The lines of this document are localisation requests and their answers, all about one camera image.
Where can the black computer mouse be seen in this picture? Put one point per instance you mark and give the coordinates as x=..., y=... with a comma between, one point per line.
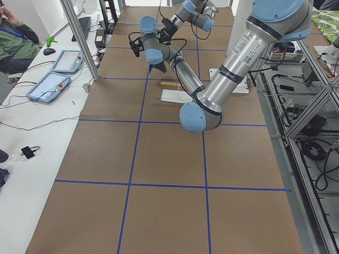
x=48, y=51

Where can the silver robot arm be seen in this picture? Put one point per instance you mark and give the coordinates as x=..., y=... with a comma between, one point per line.
x=158, y=51
x=268, y=23

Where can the white towel rack base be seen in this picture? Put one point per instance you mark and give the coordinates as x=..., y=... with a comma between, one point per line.
x=175, y=96

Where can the aluminium frame post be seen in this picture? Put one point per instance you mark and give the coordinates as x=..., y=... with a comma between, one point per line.
x=80, y=39

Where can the small black device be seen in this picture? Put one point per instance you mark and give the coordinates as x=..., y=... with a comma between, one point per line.
x=29, y=152

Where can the seated person green jacket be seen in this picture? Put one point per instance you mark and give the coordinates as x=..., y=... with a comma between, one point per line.
x=19, y=43

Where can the lower teach pendant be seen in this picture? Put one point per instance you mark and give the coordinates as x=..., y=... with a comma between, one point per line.
x=48, y=88

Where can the left wooden rack rod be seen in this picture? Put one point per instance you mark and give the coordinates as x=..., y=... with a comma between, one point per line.
x=169, y=83

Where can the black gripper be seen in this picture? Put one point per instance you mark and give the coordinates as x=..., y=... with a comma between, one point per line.
x=167, y=27

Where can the teach pendant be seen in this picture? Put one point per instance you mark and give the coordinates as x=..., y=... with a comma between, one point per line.
x=48, y=88
x=68, y=62

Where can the blue grey microfibre towel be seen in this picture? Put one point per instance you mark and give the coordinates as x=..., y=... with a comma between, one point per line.
x=160, y=66

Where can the black keyboard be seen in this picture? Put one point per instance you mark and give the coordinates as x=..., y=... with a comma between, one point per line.
x=85, y=24

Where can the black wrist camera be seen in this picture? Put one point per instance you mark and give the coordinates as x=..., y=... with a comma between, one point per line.
x=136, y=45

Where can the white pedestal column base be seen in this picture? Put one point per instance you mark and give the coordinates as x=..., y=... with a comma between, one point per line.
x=231, y=74

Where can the upper teach pendant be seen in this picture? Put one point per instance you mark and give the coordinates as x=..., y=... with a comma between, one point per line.
x=68, y=62

